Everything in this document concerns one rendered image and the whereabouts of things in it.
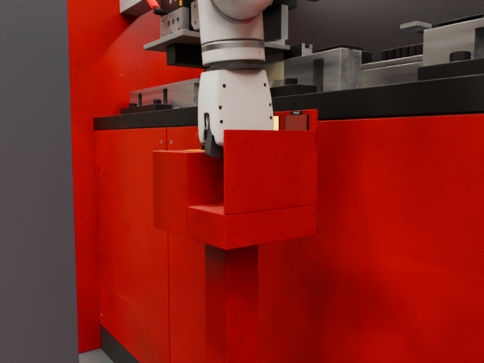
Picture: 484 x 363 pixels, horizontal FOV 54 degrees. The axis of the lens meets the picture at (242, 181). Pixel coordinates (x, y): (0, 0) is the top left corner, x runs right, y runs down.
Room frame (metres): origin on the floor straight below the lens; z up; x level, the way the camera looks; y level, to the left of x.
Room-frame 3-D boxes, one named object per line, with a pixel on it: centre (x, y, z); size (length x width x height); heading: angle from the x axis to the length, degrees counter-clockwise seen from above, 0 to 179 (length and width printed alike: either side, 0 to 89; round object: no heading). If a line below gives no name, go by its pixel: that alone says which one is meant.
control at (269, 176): (0.70, 0.02, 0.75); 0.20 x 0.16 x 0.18; 37
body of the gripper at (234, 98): (0.65, 0.01, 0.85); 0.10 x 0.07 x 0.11; 127
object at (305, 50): (1.11, -0.08, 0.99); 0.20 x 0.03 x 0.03; 35
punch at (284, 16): (1.13, -0.07, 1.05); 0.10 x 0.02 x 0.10; 35
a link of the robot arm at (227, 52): (0.65, 0.01, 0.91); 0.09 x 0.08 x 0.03; 127
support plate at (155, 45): (1.05, 0.05, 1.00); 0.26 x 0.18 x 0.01; 125
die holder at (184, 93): (1.58, 0.25, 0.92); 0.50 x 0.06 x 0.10; 35
